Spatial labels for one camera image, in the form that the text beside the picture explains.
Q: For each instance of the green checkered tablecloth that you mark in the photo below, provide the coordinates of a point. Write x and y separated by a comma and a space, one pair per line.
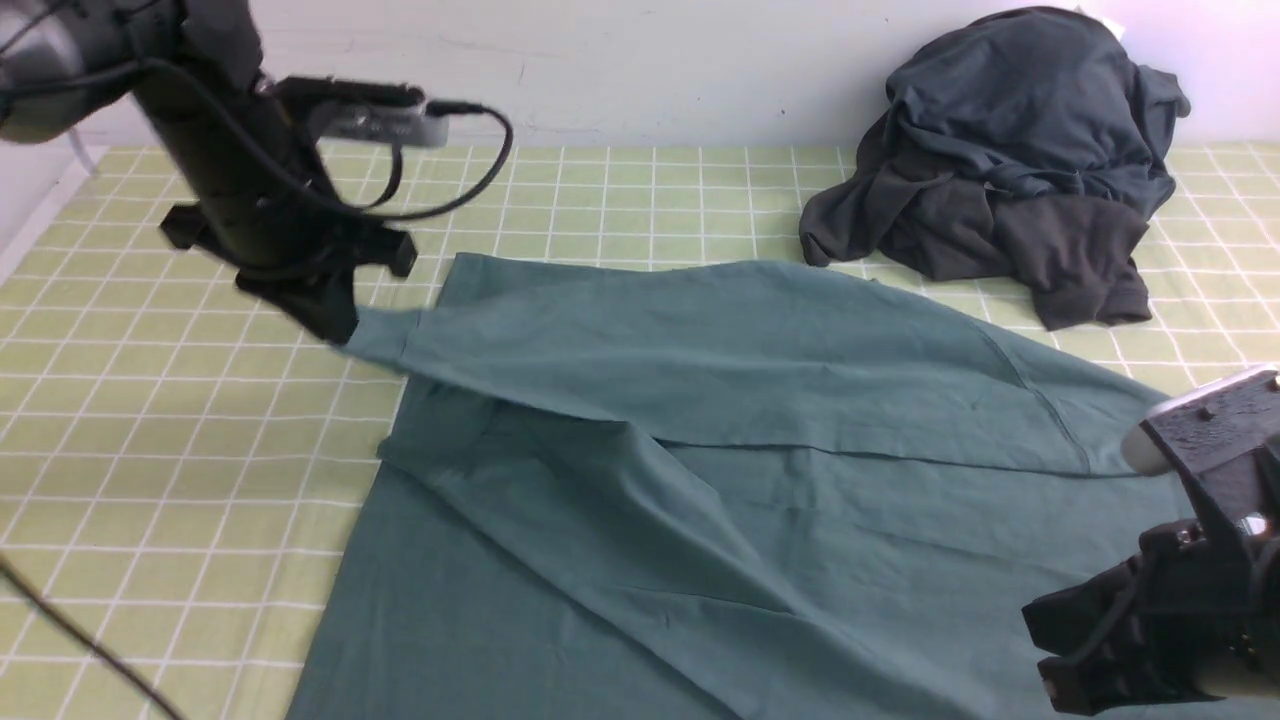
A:
181, 465

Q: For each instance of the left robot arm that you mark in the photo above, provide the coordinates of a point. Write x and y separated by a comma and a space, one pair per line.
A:
65, 60

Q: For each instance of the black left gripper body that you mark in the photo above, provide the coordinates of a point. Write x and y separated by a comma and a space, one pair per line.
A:
263, 200

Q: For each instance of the green long-sleeved shirt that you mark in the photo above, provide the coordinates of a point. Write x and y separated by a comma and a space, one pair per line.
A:
740, 491

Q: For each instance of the dark brown crumpled garment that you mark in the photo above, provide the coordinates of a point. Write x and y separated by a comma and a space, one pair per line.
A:
1072, 253

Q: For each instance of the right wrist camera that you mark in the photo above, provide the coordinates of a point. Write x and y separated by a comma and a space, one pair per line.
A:
1206, 427

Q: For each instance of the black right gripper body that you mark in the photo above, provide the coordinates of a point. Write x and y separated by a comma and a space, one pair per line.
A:
1191, 617

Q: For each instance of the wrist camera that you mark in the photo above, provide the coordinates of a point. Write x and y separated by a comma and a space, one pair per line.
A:
1206, 427
375, 115

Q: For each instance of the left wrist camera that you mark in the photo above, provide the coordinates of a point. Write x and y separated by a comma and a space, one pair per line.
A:
375, 115

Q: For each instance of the dark grey crumpled garment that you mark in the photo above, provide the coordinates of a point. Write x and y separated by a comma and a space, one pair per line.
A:
1042, 100

